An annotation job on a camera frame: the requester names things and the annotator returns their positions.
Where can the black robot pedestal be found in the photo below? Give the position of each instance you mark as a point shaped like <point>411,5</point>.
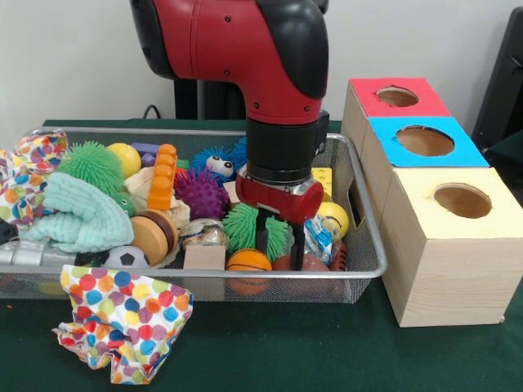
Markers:
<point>216,98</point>

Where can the small soccer ball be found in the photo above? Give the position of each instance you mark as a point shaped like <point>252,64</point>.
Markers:
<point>126,258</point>

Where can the small orange basketball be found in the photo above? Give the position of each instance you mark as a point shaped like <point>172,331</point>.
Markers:
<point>249,260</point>

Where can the green spiky rubber ball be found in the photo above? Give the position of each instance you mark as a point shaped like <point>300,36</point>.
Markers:
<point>241,226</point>
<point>92,163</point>

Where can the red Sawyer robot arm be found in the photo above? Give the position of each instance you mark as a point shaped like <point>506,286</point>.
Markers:
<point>245,53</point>

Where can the yellow ball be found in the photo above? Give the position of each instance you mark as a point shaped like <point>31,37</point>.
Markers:
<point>336,218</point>

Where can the colourful polka dot cloth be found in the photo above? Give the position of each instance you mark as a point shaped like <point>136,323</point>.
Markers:
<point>24,179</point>
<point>126,322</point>

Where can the dark green tablecloth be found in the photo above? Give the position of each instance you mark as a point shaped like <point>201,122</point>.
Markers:
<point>510,151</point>
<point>286,347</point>

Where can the mint green waffle cloth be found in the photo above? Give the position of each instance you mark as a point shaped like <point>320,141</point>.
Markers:
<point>81,216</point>

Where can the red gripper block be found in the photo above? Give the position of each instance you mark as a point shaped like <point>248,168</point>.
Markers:
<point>282,200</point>

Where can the purple spiky rubber ball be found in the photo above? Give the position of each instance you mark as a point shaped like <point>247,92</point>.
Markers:
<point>202,194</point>

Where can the wooden box with three holes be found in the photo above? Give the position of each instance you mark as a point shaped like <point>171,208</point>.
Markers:
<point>449,277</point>

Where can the blue spiky ball with eyes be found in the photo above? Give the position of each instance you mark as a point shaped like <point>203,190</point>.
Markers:
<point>216,163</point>

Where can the orange toy brick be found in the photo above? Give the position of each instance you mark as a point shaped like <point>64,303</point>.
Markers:
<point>163,179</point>

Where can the plain wooden block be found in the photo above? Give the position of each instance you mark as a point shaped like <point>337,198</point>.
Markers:
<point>204,257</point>

